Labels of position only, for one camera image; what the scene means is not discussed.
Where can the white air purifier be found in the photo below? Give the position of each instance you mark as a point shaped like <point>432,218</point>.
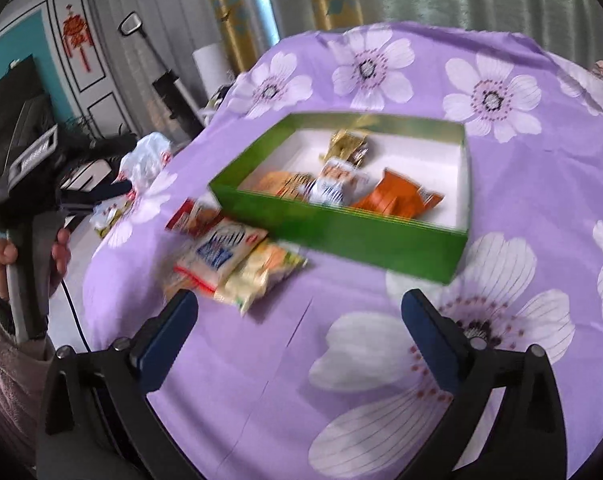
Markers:
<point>211,70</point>

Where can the purple floral tablecloth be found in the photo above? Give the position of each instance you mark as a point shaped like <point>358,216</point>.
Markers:
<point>381,320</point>

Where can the yellow orange cracker packet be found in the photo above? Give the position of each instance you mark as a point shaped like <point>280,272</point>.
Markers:
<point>276,182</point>

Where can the red snack packet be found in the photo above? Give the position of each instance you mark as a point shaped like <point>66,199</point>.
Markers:
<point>186,217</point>

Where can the person's left hand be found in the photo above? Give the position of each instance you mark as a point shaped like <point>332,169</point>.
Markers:
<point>61,252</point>

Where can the green cardboard box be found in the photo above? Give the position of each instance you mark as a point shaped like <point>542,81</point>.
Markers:
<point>331,230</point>

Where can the small white snack packet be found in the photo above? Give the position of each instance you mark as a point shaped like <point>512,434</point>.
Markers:
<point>331,185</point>

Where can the potted plant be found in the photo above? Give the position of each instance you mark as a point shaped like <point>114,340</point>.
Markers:
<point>83,125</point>

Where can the white blue packet red strip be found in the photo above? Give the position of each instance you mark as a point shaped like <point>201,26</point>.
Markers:
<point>216,250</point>

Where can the upright vacuum cleaner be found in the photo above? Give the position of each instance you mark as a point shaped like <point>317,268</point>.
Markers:
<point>174,95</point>

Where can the black television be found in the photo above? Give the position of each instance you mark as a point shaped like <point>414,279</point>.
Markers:
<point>11,95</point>

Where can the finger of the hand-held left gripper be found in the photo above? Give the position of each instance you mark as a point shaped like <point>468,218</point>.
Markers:
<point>96,194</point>

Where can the white plastic bag red print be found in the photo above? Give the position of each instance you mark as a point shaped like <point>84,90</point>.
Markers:
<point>146,155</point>

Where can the orange snack packet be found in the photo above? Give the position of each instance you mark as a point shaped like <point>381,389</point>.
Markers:
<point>396,195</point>

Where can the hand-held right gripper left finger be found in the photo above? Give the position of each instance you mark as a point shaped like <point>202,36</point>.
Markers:
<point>166,340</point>

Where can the gold candy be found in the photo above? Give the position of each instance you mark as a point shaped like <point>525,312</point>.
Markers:
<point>346,145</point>

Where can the person's left forearm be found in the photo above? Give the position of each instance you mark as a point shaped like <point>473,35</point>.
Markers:
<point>11,385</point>

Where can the white television cabinet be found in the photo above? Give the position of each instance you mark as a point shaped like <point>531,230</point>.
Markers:
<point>88,175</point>

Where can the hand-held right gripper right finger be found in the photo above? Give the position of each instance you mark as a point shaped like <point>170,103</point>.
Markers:
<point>431,345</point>

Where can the pale yellow snack packet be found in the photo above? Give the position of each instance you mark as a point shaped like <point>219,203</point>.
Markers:
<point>261,270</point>

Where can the red knot wall ornament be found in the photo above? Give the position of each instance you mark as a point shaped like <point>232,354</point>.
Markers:
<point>76,35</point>

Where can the grey sheer curtain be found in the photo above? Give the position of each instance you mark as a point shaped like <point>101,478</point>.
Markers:
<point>171,5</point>

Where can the white red paper bag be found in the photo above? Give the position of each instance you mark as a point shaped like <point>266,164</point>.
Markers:
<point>108,215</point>

